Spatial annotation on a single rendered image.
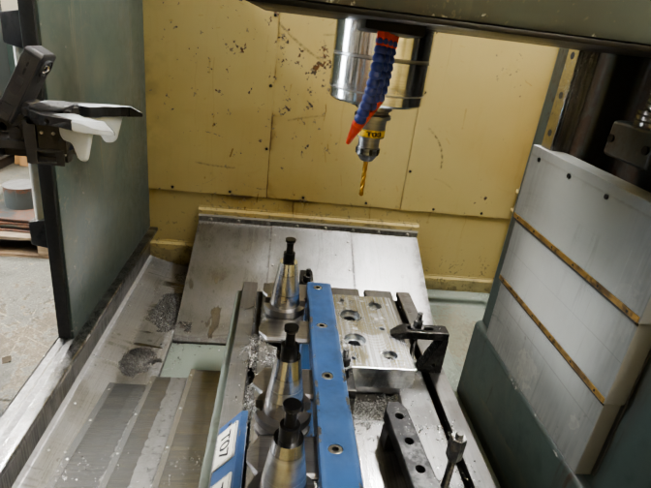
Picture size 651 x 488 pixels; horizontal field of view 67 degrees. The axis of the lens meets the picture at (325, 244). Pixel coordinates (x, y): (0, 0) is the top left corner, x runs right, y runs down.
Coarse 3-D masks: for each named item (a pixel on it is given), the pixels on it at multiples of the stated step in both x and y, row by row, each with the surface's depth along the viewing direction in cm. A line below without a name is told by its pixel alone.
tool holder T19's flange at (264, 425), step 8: (264, 392) 55; (256, 400) 54; (304, 400) 55; (304, 408) 55; (256, 416) 52; (264, 416) 52; (304, 416) 52; (256, 424) 53; (264, 424) 51; (272, 424) 51; (304, 424) 52; (256, 432) 53; (264, 432) 52; (272, 432) 51; (304, 432) 53
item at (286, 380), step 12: (276, 360) 50; (288, 360) 50; (300, 360) 51; (276, 372) 50; (288, 372) 50; (300, 372) 51; (276, 384) 51; (288, 384) 50; (300, 384) 52; (264, 396) 53; (276, 396) 51; (288, 396) 51; (300, 396) 52; (264, 408) 52; (276, 408) 51
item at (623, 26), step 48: (288, 0) 48; (336, 0) 48; (384, 0) 48; (432, 0) 48; (480, 0) 49; (528, 0) 49; (576, 0) 49; (624, 0) 50; (576, 48) 85; (624, 48) 52
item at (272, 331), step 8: (272, 320) 70; (280, 320) 71; (288, 320) 71; (296, 320) 71; (304, 320) 72; (264, 328) 69; (272, 328) 69; (280, 328) 69; (304, 328) 70; (264, 336) 67; (272, 336) 67; (280, 336) 67; (296, 336) 68; (304, 336) 68; (304, 344) 67
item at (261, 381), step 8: (264, 368) 61; (256, 376) 59; (264, 376) 59; (304, 376) 60; (256, 384) 58; (264, 384) 58; (304, 384) 59; (312, 384) 59; (304, 392) 57; (312, 392) 58; (312, 400) 57
